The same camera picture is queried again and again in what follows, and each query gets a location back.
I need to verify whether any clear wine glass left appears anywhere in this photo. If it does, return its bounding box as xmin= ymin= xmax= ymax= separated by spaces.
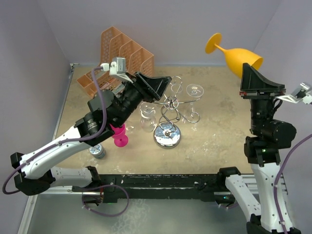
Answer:
xmin=125 ymin=119 xmax=135 ymax=134

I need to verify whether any orange plastic file organizer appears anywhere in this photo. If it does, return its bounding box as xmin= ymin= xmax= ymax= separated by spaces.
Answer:
xmin=77 ymin=26 xmax=155 ymax=99

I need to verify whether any yellow plastic goblet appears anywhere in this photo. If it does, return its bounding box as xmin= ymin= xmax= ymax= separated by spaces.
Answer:
xmin=205 ymin=33 xmax=263 ymax=78

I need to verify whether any small round tin can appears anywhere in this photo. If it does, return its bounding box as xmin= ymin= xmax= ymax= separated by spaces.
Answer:
xmin=89 ymin=144 xmax=106 ymax=159

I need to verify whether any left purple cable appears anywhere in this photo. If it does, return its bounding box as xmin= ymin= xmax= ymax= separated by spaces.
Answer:
xmin=2 ymin=66 xmax=108 ymax=195

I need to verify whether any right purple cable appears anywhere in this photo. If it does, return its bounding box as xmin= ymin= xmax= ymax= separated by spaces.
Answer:
xmin=273 ymin=133 xmax=312 ymax=234

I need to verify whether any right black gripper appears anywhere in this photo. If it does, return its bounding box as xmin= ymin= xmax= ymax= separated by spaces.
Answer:
xmin=238 ymin=62 xmax=285 ymax=135

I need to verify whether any black base frame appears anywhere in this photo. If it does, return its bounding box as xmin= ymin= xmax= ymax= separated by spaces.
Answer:
xmin=72 ymin=165 xmax=241 ymax=204

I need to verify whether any chrome wine glass rack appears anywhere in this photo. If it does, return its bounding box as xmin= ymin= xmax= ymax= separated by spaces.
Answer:
xmin=153 ymin=76 xmax=189 ymax=149

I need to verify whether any pink plastic goblet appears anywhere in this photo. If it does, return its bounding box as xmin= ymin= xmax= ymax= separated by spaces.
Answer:
xmin=110 ymin=124 xmax=129 ymax=148

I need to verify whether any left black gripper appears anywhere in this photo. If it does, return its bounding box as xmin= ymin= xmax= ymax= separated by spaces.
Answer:
xmin=113 ymin=72 xmax=171 ymax=127

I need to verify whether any clear champagne flute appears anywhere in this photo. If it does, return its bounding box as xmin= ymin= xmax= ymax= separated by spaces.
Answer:
xmin=184 ymin=84 xmax=204 ymax=124

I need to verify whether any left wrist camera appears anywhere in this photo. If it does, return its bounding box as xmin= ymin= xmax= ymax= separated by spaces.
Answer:
xmin=100 ymin=57 xmax=133 ymax=83

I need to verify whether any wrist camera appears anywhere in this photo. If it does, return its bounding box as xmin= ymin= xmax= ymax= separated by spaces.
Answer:
xmin=276 ymin=82 xmax=312 ymax=105
xmin=100 ymin=57 xmax=133 ymax=83

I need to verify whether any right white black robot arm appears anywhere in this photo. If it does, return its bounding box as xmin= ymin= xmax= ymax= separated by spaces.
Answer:
xmin=216 ymin=63 xmax=301 ymax=234

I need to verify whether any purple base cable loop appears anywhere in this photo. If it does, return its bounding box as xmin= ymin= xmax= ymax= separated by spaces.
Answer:
xmin=81 ymin=182 xmax=130 ymax=217

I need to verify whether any clear round wine glass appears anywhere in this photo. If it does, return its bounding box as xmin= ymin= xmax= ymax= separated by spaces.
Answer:
xmin=139 ymin=102 xmax=157 ymax=133

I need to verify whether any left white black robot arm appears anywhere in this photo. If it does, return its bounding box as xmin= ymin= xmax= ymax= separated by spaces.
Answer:
xmin=9 ymin=72 xmax=172 ymax=196

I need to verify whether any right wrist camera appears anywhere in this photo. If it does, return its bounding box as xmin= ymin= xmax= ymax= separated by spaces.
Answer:
xmin=276 ymin=82 xmax=312 ymax=105

